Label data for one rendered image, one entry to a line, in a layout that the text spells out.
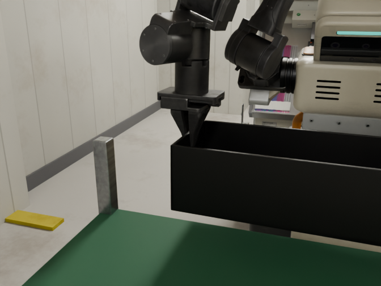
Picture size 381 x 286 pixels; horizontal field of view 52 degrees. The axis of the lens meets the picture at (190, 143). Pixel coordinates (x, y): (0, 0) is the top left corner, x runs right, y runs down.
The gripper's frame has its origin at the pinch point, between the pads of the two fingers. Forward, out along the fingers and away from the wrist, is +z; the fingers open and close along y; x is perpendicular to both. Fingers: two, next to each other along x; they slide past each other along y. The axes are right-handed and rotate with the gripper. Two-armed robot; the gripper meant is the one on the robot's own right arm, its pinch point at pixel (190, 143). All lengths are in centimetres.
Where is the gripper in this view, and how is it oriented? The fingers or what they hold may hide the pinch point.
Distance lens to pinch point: 68.5
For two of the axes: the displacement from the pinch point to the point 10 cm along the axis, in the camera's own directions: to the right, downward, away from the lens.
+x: 3.2, -2.9, 9.0
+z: -0.2, 9.5, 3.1
